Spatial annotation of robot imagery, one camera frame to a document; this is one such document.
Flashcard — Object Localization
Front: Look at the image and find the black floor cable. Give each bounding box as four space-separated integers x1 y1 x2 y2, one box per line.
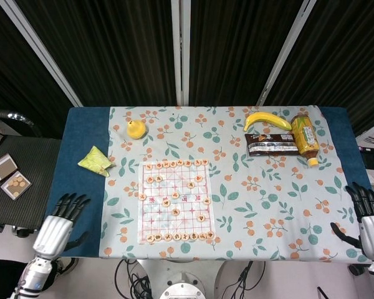
114 258 158 299
224 260 266 299

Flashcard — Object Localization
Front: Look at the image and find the blue table cover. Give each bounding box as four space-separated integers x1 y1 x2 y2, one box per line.
45 105 374 260

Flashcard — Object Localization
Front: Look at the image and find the white partition post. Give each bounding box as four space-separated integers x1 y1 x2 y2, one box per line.
256 0 314 108
170 0 191 107
0 0 84 108

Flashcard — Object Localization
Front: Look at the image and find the white box with wooden discs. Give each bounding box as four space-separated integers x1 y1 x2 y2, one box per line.
0 170 33 201

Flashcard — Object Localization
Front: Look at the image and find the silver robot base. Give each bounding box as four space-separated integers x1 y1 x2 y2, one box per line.
158 270 208 299

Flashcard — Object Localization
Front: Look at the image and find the yellow pear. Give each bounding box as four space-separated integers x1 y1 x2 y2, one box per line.
127 120 148 140

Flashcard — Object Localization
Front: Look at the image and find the yellow tea bottle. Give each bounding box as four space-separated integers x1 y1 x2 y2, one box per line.
290 113 322 168

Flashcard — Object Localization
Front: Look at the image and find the brown snack package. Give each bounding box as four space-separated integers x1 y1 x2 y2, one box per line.
244 133 300 157

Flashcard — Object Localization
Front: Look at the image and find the paper chinese chess board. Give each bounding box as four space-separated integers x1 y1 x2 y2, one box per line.
138 160 217 245

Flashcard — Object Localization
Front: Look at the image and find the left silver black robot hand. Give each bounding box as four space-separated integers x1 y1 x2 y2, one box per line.
33 192 92 260

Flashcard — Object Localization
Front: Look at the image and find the white box brown inside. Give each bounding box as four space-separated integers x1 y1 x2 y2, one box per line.
0 153 19 183

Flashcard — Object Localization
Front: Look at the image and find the yellow banana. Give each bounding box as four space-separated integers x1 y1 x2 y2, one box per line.
242 111 293 132

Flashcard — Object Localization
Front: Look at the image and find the floral fruit print tablecloth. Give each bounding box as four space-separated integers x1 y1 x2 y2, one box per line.
98 105 373 263

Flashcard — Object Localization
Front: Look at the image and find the green snack packet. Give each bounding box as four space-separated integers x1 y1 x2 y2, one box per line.
77 145 117 178

